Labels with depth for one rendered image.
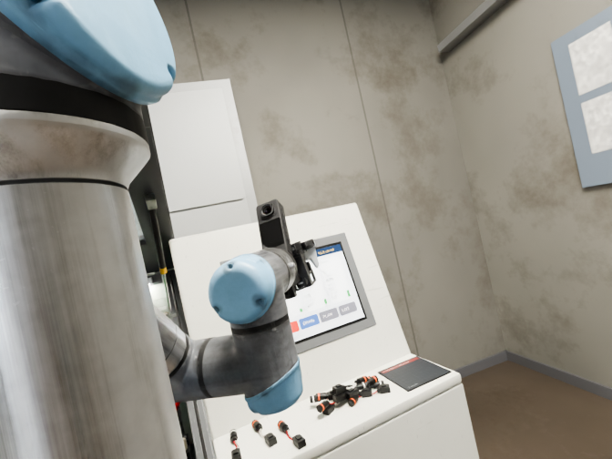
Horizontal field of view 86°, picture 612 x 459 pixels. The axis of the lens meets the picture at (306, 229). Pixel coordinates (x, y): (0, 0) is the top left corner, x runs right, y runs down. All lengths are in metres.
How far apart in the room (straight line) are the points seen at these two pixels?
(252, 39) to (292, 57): 0.32
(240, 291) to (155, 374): 0.21
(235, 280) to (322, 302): 0.79
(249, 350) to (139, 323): 0.25
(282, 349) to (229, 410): 0.68
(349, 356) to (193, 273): 0.58
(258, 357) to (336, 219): 0.89
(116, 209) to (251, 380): 0.30
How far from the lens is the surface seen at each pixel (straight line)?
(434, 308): 2.99
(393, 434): 1.04
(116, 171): 0.19
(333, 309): 1.16
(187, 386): 0.47
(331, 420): 1.01
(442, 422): 1.14
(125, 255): 0.18
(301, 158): 2.56
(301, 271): 0.58
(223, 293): 0.39
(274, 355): 0.42
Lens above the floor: 1.49
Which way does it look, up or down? level
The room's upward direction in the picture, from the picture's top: 12 degrees counter-clockwise
